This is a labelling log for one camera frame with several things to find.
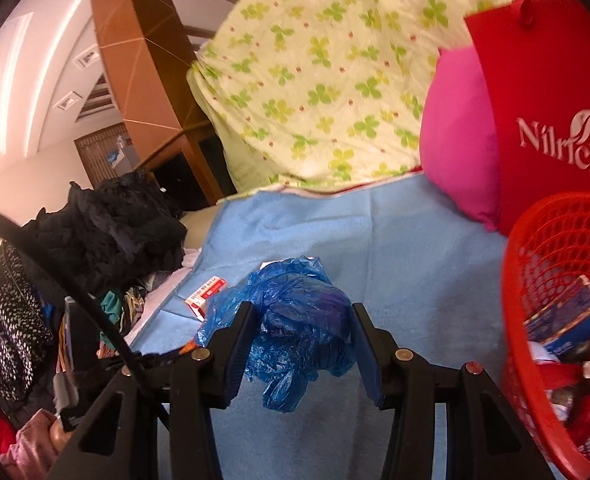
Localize red plastic mesh basket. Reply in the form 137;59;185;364
500;191;590;480

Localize wooden cabinet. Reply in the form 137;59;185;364
85;0;236;206

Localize light blue blanket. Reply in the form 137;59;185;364
125;172;570;480

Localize pink pillow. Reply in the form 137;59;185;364
419;46;503;231

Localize black white spotted cloth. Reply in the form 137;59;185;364
0;247;56;401

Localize white medicine box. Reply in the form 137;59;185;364
522;275;590;356

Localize clover print quilt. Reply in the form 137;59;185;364
186;0;550;192

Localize blue plastic bag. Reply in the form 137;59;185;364
195;256;371;413

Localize red paper shopping bag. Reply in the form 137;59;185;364
464;0;590;237

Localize black ruffled clothing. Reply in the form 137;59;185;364
20;170;188;291

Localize pink cloth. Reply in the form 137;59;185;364
0;407;71;471

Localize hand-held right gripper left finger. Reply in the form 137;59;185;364
50;301;258;480

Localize black cable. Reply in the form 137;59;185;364
0;204;151;386

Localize wooden lattice door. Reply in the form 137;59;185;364
74;125;138;188

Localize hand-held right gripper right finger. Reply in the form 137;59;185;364
351;302;558;480

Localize red white cardboard box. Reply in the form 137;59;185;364
184;275;228;321

